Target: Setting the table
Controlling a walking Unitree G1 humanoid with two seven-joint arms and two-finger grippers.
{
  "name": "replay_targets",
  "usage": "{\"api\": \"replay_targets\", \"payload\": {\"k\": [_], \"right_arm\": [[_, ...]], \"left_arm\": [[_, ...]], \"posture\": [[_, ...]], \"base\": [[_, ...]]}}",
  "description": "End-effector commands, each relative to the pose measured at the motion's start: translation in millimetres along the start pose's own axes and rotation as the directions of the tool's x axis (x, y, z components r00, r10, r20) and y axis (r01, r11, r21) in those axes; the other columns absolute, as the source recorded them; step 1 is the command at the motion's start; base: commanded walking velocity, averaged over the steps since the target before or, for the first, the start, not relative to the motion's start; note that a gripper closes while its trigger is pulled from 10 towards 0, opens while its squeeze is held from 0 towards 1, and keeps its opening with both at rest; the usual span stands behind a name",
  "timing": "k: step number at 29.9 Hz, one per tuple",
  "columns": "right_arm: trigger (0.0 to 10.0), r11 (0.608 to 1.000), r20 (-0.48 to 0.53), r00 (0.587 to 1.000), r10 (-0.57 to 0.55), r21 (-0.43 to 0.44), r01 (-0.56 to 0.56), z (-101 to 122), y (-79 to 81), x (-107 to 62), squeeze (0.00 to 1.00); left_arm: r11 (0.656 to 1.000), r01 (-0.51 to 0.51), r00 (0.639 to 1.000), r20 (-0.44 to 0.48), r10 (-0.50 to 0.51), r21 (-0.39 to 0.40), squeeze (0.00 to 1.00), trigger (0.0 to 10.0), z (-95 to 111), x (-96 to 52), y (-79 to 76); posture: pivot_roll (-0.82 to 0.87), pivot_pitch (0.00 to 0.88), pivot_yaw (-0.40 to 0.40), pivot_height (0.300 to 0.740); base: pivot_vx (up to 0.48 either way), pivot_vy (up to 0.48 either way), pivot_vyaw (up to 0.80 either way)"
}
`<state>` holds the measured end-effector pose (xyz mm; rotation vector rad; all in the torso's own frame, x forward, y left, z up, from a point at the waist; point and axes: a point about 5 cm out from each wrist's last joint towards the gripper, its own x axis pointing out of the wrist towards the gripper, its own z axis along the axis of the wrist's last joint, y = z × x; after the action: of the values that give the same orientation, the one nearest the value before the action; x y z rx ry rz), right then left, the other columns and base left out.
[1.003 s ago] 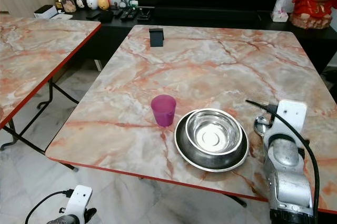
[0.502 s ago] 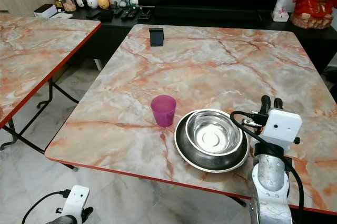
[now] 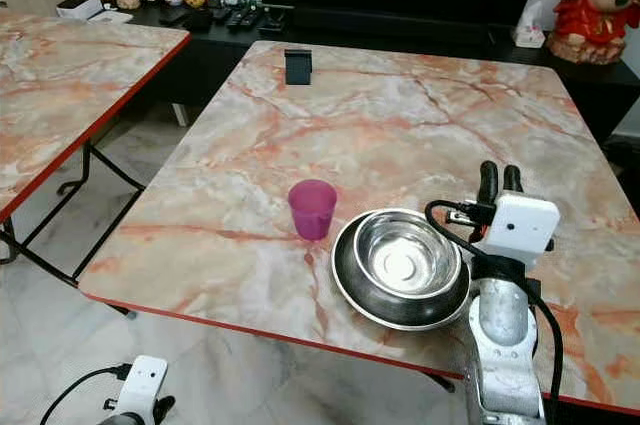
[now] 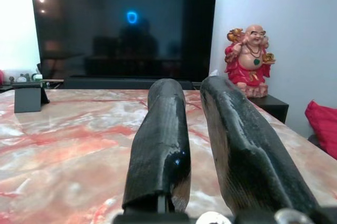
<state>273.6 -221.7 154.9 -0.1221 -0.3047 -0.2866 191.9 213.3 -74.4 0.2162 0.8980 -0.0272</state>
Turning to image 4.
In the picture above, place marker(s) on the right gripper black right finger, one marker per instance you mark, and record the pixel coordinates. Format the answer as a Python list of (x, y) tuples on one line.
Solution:
[(242, 150)]

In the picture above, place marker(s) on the black folding tablet stand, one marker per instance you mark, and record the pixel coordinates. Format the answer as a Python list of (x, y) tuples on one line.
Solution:
[(27, 100)]

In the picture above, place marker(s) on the black soundbar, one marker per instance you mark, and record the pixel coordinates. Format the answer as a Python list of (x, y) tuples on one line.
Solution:
[(105, 83)]

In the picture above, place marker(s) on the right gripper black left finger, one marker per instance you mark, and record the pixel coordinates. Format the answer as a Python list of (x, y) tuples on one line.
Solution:
[(160, 142)]

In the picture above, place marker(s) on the red cushion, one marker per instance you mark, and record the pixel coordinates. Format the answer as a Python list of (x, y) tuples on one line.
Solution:
[(323, 126)]

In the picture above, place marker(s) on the red laughing Buddha statue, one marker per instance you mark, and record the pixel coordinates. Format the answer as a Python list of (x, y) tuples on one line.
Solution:
[(250, 63)]

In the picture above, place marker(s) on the black flat screen television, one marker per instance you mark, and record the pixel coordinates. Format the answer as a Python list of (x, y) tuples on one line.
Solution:
[(105, 37)]

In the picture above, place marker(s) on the black side cabinet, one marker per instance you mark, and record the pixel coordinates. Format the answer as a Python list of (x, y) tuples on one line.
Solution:
[(273, 108)]

